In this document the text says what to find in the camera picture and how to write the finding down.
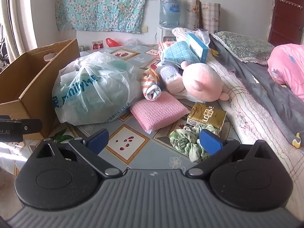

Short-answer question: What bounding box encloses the floral oilcloth roll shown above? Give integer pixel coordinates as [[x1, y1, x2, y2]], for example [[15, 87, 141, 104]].
[[185, 0, 202, 30]]

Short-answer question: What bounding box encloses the floral wall cloth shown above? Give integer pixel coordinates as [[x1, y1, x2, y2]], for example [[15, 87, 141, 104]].
[[56, 0, 155, 34]]

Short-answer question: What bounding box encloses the plaid oilcloth roll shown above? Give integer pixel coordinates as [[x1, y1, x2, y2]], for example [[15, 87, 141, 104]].
[[201, 2, 221, 32]]

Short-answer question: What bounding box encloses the white quilted blanket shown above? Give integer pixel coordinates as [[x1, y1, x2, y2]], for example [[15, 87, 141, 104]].
[[171, 27, 304, 195]]

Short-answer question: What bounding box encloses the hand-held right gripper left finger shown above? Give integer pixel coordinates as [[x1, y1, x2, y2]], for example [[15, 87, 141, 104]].
[[32, 128, 120, 178]]

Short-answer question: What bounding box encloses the blue paper box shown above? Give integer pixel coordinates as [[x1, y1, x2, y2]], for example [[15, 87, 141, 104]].
[[186, 33, 209, 63]]

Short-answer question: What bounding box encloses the brown door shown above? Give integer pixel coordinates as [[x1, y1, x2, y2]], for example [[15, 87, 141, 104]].
[[267, 0, 304, 47]]

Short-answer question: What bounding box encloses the green floral scrunchie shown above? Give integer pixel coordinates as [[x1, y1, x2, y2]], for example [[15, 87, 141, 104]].
[[169, 125, 221, 163]]

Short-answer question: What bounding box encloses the teal towel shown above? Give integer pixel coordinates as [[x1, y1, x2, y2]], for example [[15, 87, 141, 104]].
[[160, 41, 201, 66]]

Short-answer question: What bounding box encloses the pink plush toy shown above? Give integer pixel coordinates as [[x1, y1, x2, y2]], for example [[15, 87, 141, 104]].
[[180, 61, 230, 102]]

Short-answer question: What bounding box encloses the pink mesh sponge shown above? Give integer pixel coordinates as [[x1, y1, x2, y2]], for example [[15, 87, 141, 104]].
[[129, 93, 190, 134]]

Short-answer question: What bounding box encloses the gold packet box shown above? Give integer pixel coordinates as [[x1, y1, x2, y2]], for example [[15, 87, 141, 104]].
[[186, 102, 226, 133]]

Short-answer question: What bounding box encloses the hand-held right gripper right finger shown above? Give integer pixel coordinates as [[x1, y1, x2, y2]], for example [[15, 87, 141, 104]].
[[185, 128, 273, 178]]

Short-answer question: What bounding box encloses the pink blanket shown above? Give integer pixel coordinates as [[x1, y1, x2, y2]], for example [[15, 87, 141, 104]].
[[267, 43, 304, 97]]

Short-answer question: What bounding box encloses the cardboard box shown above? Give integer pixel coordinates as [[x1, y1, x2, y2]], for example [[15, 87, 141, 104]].
[[0, 39, 81, 140]]

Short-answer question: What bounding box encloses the blue water jug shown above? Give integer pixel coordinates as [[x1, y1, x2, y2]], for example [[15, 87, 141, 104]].
[[159, 0, 181, 29]]

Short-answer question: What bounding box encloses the cream curtain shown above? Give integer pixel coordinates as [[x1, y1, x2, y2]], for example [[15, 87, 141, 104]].
[[0, 0, 38, 62]]

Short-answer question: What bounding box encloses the white plastic shopping bag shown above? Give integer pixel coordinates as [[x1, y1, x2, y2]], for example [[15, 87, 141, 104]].
[[52, 52, 143, 126]]

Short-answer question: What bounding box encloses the white yogurt cup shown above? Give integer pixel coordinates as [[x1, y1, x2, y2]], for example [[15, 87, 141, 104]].
[[155, 64, 185, 93]]

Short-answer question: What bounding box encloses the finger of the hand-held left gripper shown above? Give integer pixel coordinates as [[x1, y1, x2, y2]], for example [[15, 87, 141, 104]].
[[11, 119, 43, 135]]

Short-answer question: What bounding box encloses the orange striped cloth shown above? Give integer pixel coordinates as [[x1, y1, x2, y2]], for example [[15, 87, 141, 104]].
[[140, 68, 162, 100]]

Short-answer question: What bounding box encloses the white water dispenser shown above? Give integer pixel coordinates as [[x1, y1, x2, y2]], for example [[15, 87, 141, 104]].
[[157, 26, 177, 44]]

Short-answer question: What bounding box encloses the pink wet wipes pack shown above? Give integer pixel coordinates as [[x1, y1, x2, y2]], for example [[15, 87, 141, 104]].
[[158, 41, 177, 53]]

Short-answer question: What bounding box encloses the white wire rack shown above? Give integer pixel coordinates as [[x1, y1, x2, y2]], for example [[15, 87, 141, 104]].
[[280, 0, 304, 10]]

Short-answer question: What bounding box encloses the green floral pillow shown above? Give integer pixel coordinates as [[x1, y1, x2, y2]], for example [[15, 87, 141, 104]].
[[211, 31, 276, 66]]

